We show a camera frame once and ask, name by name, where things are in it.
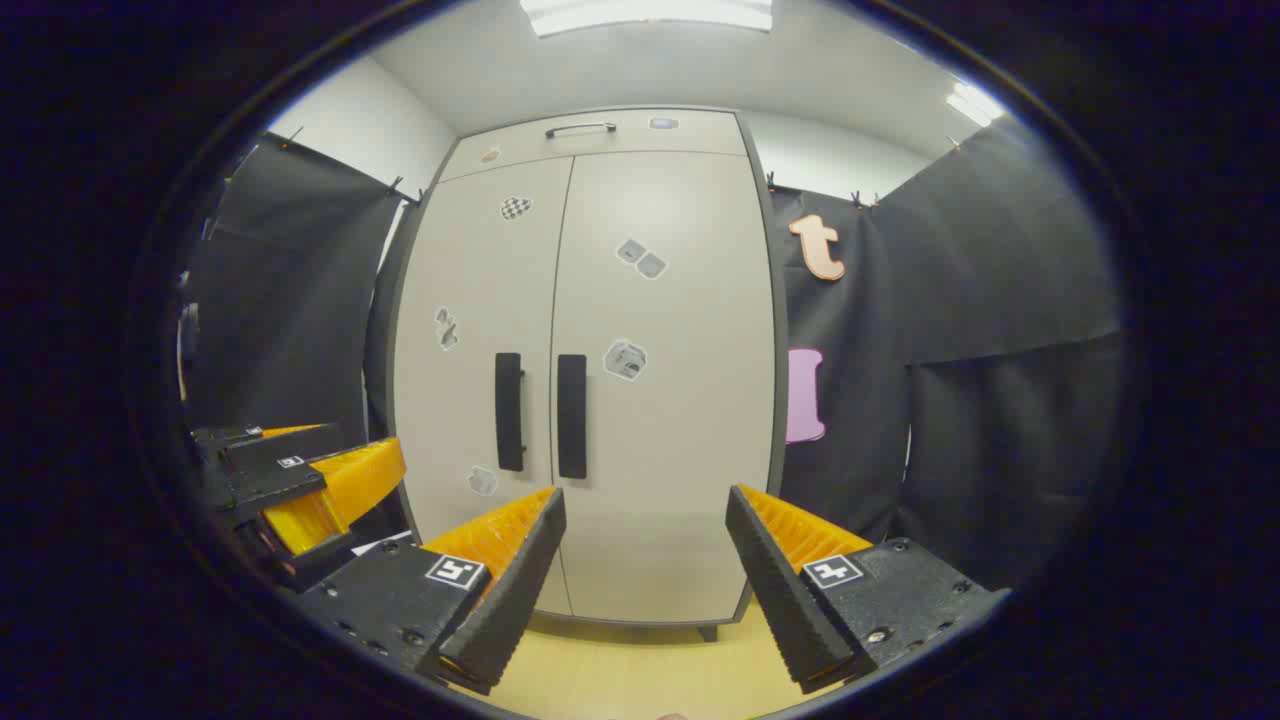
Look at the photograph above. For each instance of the white paper sheet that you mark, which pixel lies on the white paper sheet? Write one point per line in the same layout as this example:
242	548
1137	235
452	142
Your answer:
385	545

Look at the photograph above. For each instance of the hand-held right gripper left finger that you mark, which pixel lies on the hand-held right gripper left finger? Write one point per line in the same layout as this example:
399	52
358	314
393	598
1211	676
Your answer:
520	590

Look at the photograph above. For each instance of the black backdrop cloth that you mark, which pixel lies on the black backdrop cloth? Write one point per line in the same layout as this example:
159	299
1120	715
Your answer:
1000	300
290	290

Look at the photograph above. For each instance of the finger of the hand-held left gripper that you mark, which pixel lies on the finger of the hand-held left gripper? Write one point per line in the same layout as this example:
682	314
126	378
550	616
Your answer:
280	445
340	490

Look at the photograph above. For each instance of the small ceiling light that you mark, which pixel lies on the small ceiling light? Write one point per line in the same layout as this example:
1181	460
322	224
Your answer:
975	103

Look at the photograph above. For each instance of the beige double-door shoe cabinet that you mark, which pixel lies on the beige double-door shoe cabinet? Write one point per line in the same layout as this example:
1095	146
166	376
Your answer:
380	360

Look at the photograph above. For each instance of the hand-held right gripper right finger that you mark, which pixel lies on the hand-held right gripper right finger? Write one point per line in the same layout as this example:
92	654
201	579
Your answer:
775	590

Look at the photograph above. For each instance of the long ceiling light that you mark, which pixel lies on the long ceiling light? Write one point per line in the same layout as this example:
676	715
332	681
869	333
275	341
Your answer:
650	12

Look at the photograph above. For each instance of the beige cabinet drawer front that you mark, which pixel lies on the beige cabinet drawer front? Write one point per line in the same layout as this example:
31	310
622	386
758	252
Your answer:
620	140

